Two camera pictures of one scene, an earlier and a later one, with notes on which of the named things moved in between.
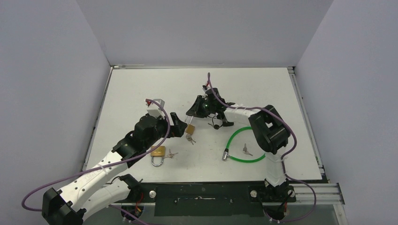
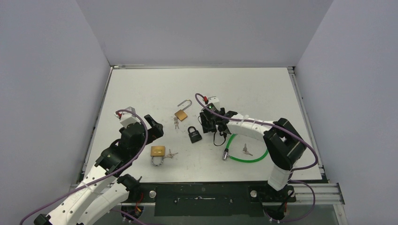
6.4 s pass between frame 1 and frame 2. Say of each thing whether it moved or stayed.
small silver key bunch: stayed
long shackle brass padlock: moved
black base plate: stayed
